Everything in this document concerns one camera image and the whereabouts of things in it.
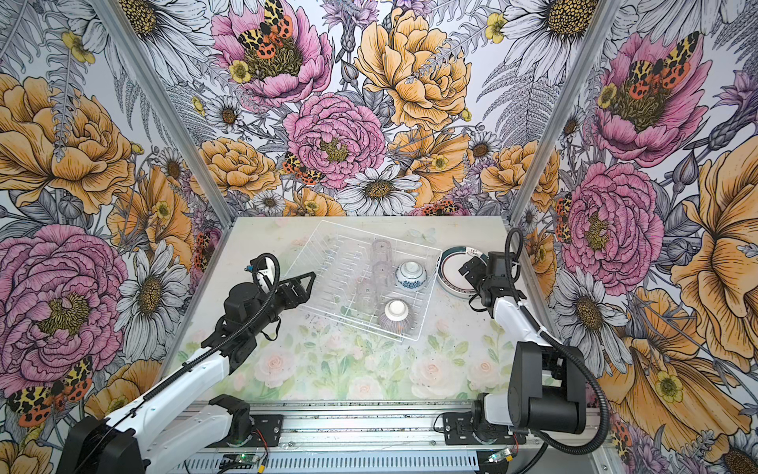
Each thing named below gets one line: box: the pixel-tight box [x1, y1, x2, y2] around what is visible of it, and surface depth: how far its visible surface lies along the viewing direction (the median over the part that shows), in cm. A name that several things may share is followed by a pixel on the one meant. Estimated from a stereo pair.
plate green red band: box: [436, 245, 489, 299], surface depth 104 cm
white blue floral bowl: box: [394, 260, 428, 290], surface depth 99 cm
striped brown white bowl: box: [379, 298, 412, 334], surface depth 89 cm
